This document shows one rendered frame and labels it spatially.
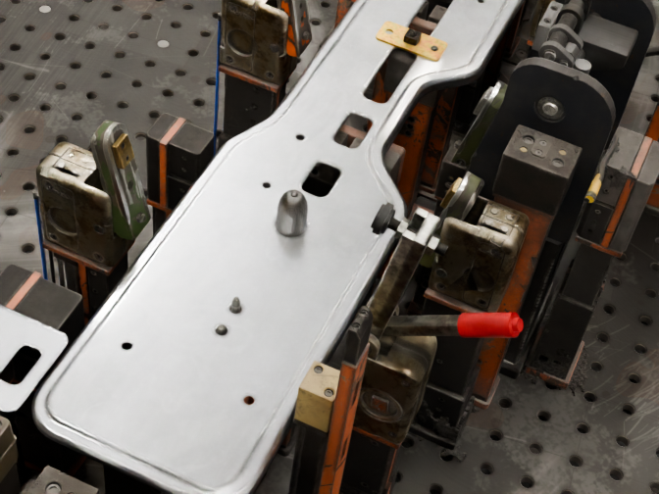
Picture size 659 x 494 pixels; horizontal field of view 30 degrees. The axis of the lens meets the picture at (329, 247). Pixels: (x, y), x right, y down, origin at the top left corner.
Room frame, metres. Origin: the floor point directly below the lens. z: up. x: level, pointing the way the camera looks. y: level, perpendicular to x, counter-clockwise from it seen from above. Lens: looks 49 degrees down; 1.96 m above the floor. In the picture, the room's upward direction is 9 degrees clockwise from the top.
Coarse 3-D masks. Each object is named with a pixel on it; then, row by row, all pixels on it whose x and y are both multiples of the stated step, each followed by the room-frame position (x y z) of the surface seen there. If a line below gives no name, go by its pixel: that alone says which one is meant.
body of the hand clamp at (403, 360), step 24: (384, 336) 0.70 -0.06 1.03; (408, 336) 0.69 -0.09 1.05; (432, 336) 0.70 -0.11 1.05; (384, 360) 0.66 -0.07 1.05; (408, 360) 0.67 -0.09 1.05; (432, 360) 0.69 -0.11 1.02; (384, 384) 0.65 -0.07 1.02; (408, 384) 0.65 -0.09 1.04; (360, 408) 0.66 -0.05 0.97; (384, 408) 0.65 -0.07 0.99; (408, 408) 0.65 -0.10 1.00; (360, 432) 0.66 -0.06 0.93; (384, 432) 0.65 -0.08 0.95; (360, 456) 0.66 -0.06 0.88; (384, 456) 0.66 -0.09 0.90; (360, 480) 0.66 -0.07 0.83; (384, 480) 0.66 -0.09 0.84
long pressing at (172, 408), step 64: (384, 0) 1.25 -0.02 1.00; (512, 0) 1.28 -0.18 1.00; (320, 64) 1.11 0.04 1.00; (448, 64) 1.15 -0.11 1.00; (256, 128) 0.99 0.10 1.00; (320, 128) 1.00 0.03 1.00; (384, 128) 1.01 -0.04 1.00; (192, 192) 0.88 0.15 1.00; (256, 192) 0.89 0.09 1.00; (384, 192) 0.92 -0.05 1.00; (192, 256) 0.79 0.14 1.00; (256, 256) 0.80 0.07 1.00; (320, 256) 0.82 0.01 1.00; (384, 256) 0.83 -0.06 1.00; (128, 320) 0.70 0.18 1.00; (192, 320) 0.71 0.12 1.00; (256, 320) 0.72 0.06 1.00; (320, 320) 0.74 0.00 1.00; (64, 384) 0.62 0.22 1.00; (128, 384) 0.63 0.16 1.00; (192, 384) 0.64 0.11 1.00; (256, 384) 0.65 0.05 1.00; (128, 448) 0.56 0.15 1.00; (192, 448) 0.57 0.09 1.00; (256, 448) 0.58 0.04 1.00
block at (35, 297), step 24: (0, 288) 0.73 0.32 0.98; (24, 288) 0.73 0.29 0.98; (48, 288) 0.74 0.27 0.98; (24, 312) 0.71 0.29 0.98; (48, 312) 0.71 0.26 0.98; (72, 312) 0.72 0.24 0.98; (72, 336) 0.71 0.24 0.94; (24, 360) 0.69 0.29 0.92; (24, 408) 0.70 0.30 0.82; (24, 432) 0.69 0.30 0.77; (24, 456) 0.70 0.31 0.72; (48, 456) 0.69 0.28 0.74; (72, 456) 0.70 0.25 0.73
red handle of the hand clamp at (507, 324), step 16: (400, 320) 0.68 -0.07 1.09; (416, 320) 0.68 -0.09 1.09; (432, 320) 0.67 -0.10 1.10; (448, 320) 0.67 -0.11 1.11; (464, 320) 0.66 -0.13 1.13; (480, 320) 0.66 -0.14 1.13; (496, 320) 0.65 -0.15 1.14; (512, 320) 0.65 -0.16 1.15; (464, 336) 0.65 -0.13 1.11; (480, 336) 0.65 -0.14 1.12; (496, 336) 0.65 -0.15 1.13; (512, 336) 0.64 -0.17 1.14
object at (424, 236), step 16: (384, 208) 0.69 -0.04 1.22; (384, 224) 0.68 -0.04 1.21; (400, 224) 0.69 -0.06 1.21; (416, 224) 0.70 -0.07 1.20; (432, 224) 0.69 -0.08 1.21; (400, 240) 0.67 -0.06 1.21; (416, 240) 0.67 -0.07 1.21; (432, 240) 0.68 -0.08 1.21; (400, 256) 0.67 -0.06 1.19; (416, 256) 0.66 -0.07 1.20; (384, 272) 0.67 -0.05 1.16; (400, 272) 0.67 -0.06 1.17; (384, 288) 0.67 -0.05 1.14; (400, 288) 0.67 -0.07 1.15; (384, 304) 0.67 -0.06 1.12; (384, 320) 0.67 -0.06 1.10
